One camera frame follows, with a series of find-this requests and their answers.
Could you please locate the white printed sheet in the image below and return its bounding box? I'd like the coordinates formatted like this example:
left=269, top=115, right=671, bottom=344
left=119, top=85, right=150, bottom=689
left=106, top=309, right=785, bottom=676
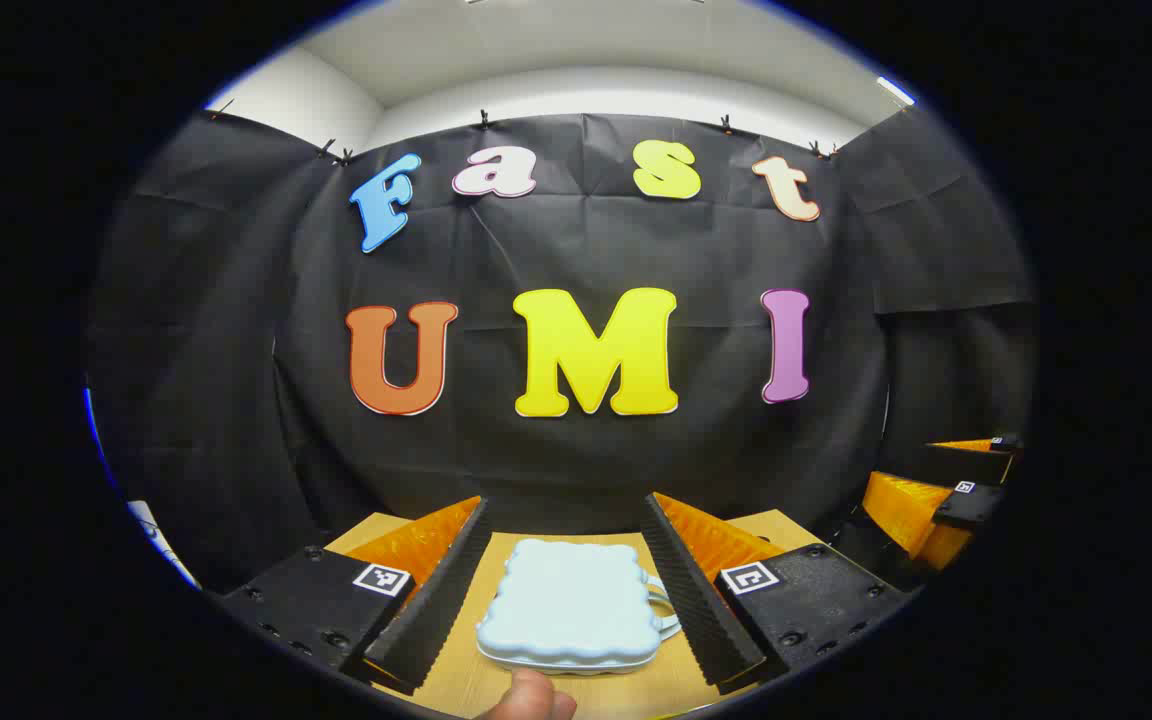
left=126, top=500, right=202, bottom=591

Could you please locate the black backdrop cloth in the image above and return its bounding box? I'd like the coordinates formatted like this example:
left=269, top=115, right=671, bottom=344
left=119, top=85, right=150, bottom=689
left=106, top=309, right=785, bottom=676
left=86, top=108, right=1042, bottom=596

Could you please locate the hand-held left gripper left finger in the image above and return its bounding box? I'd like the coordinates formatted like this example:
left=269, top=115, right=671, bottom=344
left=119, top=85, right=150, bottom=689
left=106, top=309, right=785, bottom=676
left=221, top=495, right=494, bottom=693

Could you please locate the row of black cloth clips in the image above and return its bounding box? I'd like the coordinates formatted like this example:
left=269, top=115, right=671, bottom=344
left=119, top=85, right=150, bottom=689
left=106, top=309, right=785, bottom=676
left=206, top=98, right=837, bottom=166

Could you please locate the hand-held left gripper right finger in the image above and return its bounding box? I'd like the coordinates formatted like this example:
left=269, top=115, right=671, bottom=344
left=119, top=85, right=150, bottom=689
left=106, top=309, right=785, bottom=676
left=641, top=492, right=913, bottom=691

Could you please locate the light blue suitcase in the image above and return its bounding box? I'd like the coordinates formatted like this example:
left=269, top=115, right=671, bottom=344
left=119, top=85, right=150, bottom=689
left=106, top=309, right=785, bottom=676
left=476, top=538, right=683, bottom=677

